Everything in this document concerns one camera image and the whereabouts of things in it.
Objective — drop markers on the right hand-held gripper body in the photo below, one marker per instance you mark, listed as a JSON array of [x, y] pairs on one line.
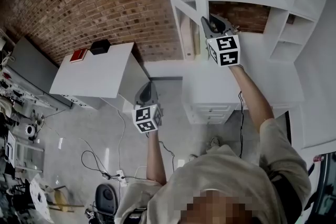
[[225, 51]]

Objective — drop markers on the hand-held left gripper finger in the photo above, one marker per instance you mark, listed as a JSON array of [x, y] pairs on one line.
[[155, 98], [138, 101]]

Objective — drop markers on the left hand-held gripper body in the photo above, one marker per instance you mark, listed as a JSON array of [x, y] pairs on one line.
[[147, 118]]

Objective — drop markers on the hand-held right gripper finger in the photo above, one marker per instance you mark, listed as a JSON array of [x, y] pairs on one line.
[[225, 25], [206, 30]]

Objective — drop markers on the person's left forearm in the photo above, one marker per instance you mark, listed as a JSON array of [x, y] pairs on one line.
[[156, 160]]

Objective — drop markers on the person's right forearm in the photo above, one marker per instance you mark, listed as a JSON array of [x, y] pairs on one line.
[[252, 94]]

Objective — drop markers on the white desk with hutch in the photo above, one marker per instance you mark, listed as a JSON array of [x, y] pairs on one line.
[[262, 81]]

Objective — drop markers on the white side table with drawers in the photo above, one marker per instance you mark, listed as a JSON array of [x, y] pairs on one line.
[[92, 76]]

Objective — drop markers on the small white drawer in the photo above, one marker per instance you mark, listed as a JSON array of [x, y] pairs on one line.
[[211, 107], [210, 119], [210, 113]]

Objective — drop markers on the white power strip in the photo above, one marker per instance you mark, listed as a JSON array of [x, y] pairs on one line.
[[121, 176]]

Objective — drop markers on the black box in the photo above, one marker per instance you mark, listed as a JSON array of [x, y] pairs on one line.
[[100, 47]]

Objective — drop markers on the person's shoe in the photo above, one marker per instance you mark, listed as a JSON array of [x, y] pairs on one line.
[[214, 143]]

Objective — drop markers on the red book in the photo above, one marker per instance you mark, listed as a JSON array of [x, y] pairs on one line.
[[78, 55]]

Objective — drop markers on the dark grey oval device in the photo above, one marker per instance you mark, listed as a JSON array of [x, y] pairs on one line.
[[106, 198]]

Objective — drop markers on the person's beige shirt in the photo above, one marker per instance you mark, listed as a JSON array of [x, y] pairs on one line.
[[223, 183]]

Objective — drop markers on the white round device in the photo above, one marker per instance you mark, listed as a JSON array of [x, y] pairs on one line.
[[30, 129]]

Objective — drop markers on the wooden stool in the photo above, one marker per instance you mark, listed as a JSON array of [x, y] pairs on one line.
[[61, 198]]

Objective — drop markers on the white cluttered shelf rack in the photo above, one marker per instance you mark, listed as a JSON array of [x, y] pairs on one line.
[[21, 91]]

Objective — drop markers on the white round panel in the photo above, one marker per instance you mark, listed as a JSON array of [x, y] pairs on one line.
[[39, 199]]

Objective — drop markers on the red drink can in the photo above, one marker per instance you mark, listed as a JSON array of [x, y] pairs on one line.
[[318, 158]]

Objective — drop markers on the small black camera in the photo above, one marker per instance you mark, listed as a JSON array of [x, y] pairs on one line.
[[89, 213]]

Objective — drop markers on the white small frame rack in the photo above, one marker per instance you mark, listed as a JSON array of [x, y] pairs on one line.
[[23, 154]]

